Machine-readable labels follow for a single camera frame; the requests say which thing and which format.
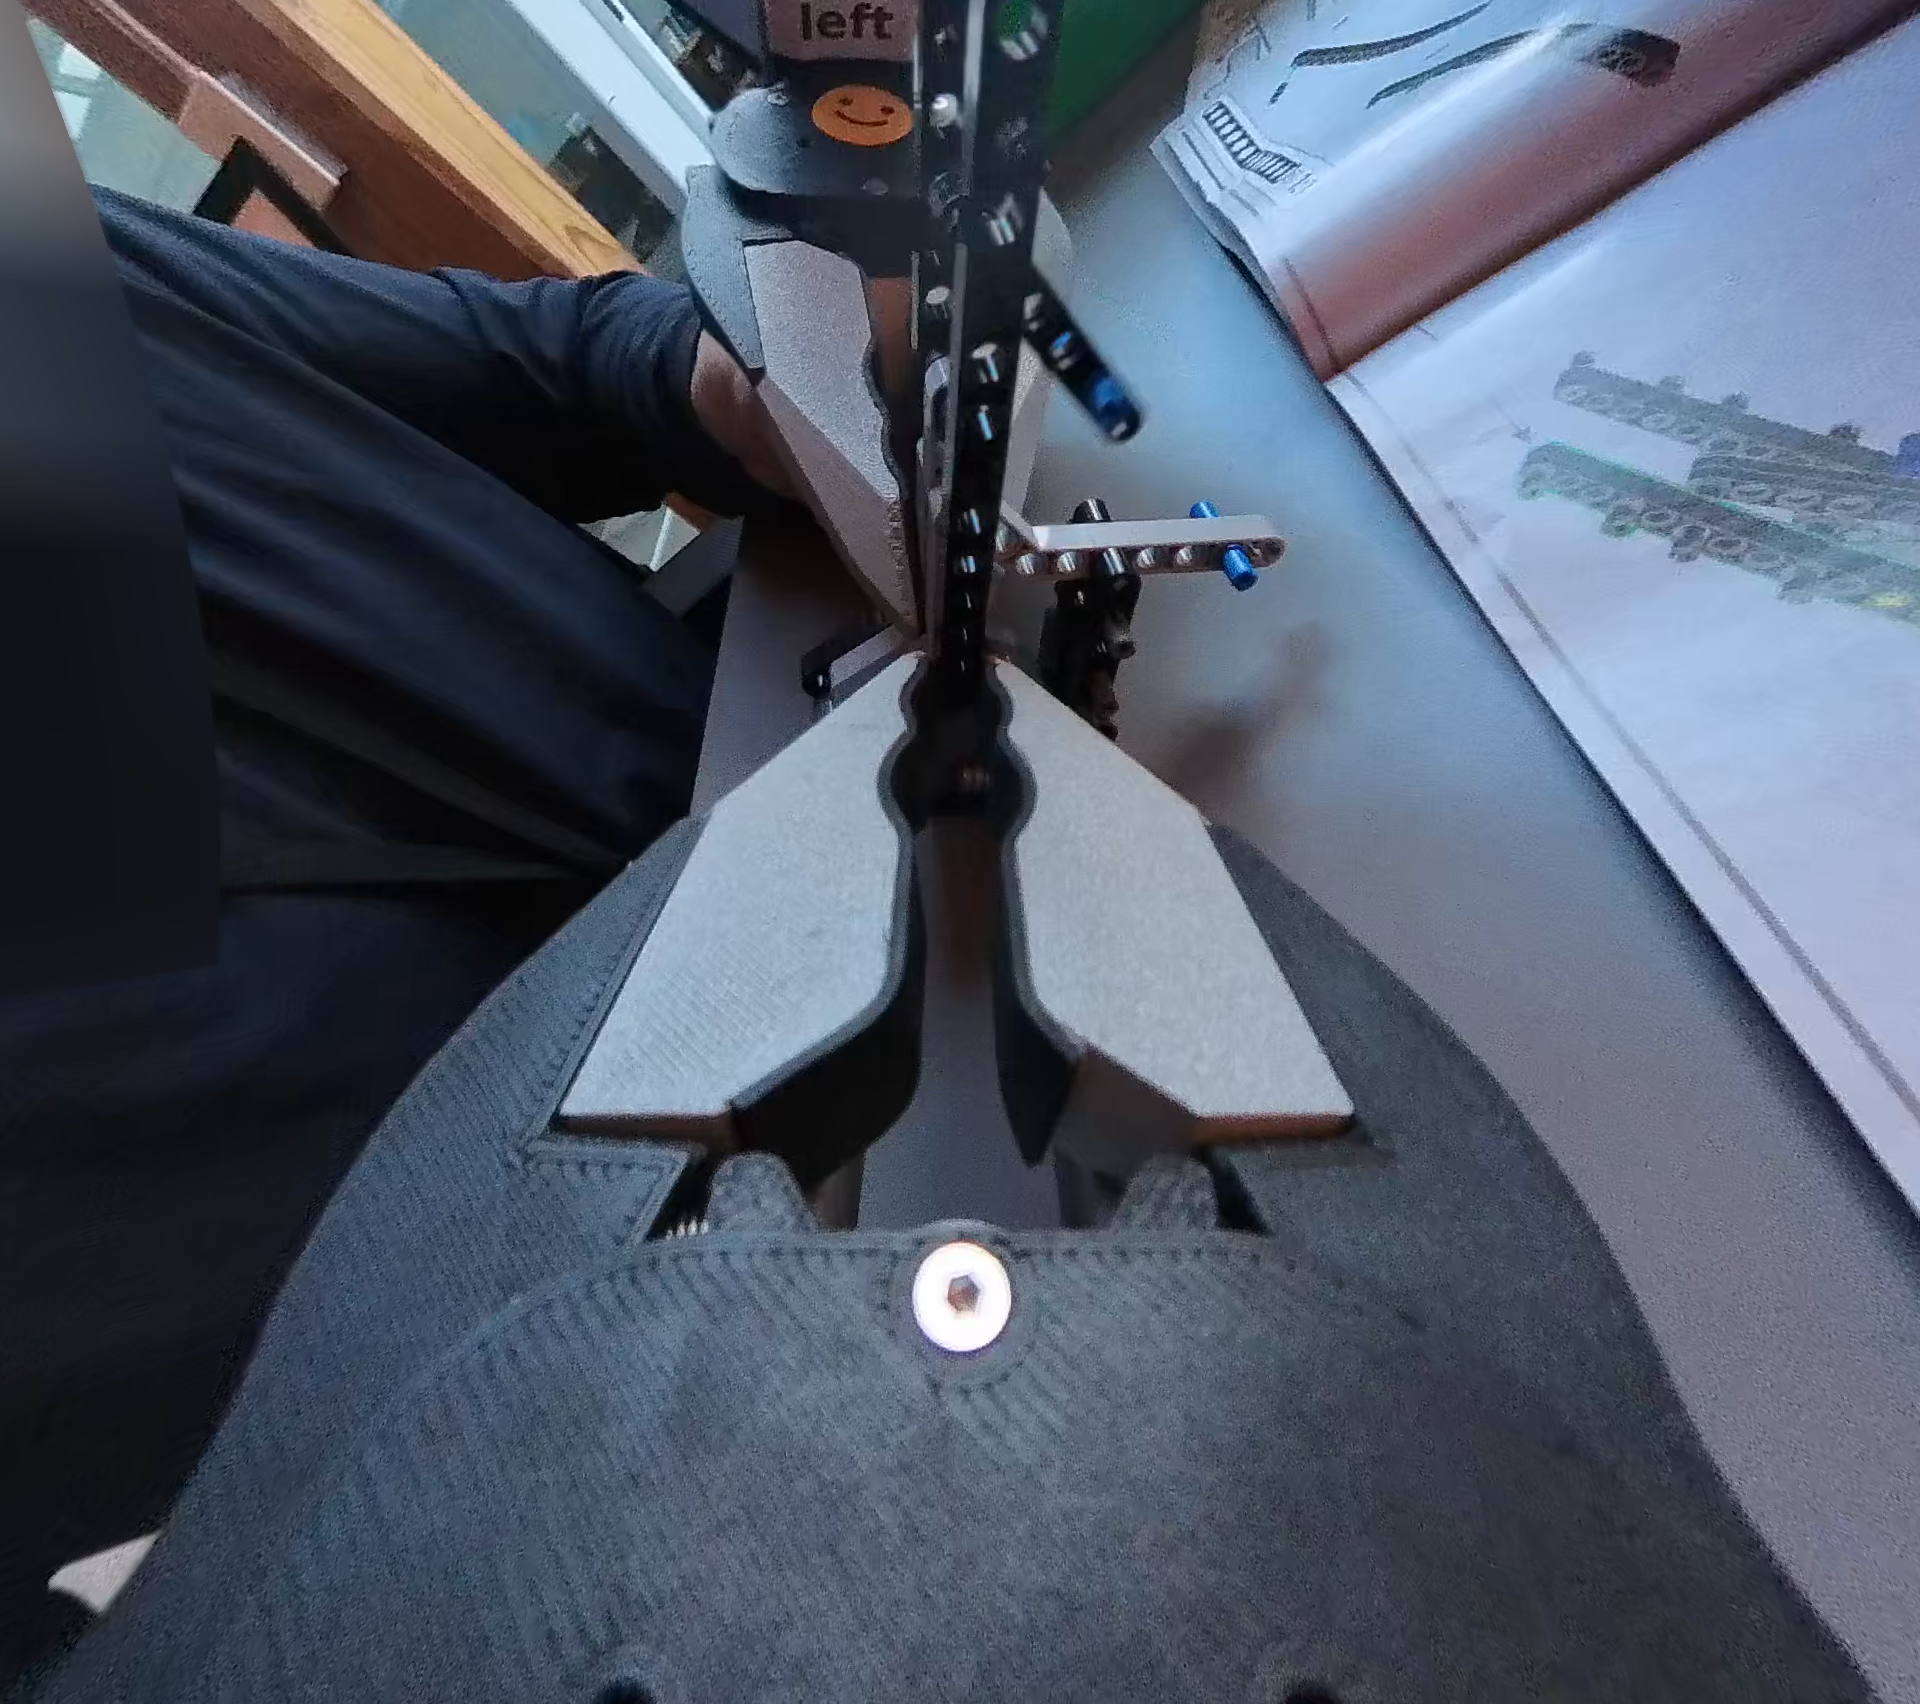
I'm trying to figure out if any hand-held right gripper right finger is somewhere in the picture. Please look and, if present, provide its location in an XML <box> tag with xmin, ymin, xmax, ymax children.
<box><xmin>992</xmin><ymin>655</ymin><xmax>1362</xmax><ymax>1233</ymax></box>

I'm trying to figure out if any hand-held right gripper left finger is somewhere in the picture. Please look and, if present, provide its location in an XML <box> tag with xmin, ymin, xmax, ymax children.
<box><xmin>557</xmin><ymin>655</ymin><xmax>924</xmax><ymax>1204</ymax></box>

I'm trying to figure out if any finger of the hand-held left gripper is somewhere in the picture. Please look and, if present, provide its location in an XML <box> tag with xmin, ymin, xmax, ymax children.
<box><xmin>744</xmin><ymin>240</ymin><xmax>924</xmax><ymax>629</ymax></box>
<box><xmin>996</xmin><ymin>210</ymin><xmax>1079</xmax><ymax>527</ymax></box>

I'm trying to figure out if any long black lego beam assembly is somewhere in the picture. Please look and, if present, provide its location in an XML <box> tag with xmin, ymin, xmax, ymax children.
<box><xmin>896</xmin><ymin>0</ymin><xmax>1145</xmax><ymax>821</ymax></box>

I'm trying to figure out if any person's left forearm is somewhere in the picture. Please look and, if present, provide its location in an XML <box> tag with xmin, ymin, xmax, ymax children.
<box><xmin>96</xmin><ymin>187</ymin><xmax>751</xmax><ymax>536</ymax></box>

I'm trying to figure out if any small grey lego piece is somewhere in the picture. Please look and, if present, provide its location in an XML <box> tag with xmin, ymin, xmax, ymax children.
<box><xmin>797</xmin><ymin>624</ymin><xmax>919</xmax><ymax>703</ymax></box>

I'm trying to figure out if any light grey lego beam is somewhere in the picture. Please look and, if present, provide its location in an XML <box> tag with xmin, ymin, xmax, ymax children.
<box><xmin>996</xmin><ymin>499</ymin><xmax>1289</xmax><ymax>587</ymax></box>

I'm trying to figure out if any small black lego assembly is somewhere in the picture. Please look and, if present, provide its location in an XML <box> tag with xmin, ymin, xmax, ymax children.
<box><xmin>1045</xmin><ymin>570</ymin><xmax>1145</xmax><ymax>738</ymax></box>

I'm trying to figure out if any lego instruction booklet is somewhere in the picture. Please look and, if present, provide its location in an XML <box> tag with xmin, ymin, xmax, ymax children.
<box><xmin>1274</xmin><ymin>0</ymin><xmax>1920</xmax><ymax>1212</ymax></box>

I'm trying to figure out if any person's left hand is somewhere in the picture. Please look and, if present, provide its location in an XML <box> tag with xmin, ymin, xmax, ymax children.
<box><xmin>689</xmin><ymin>327</ymin><xmax>822</xmax><ymax>517</ymax></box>

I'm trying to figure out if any printed paper sheet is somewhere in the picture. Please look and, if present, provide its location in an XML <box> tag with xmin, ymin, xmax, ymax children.
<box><xmin>1151</xmin><ymin>0</ymin><xmax>1668</xmax><ymax>287</ymax></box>

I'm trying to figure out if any person's dark clothing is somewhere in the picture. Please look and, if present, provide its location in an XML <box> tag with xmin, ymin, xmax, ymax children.
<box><xmin>0</xmin><ymin>504</ymin><xmax>722</xmax><ymax>1661</ymax></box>

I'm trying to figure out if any wooden cabinet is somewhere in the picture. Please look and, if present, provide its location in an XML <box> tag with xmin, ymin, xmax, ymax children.
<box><xmin>0</xmin><ymin>0</ymin><xmax>648</xmax><ymax>281</ymax></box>

